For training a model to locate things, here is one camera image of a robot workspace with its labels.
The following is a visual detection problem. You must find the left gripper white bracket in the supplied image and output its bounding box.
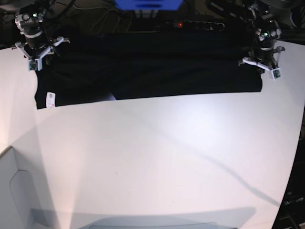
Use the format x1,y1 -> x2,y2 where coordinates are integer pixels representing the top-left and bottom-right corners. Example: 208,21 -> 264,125
238,45 -> 285,80

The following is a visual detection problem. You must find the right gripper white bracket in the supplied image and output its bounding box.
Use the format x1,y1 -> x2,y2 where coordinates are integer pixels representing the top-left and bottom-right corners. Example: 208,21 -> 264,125
11,33 -> 70,71

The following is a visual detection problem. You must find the black T-shirt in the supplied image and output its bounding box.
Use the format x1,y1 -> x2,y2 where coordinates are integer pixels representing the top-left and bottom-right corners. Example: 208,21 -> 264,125
35,31 -> 263,109

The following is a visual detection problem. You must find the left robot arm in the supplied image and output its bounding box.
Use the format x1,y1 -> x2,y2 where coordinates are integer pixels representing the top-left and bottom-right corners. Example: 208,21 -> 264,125
238,0 -> 285,80

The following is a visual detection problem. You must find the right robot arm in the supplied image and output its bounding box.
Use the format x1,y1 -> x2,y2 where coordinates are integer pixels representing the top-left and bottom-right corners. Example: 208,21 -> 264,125
11,0 -> 70,71

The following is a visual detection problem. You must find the white garment label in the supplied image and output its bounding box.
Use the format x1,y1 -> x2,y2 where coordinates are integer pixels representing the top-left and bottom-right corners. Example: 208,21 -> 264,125
46,92 -> 56,108

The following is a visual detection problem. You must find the blue box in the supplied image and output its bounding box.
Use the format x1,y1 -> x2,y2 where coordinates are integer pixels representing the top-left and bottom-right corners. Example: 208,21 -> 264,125
115,0 -> 183,10

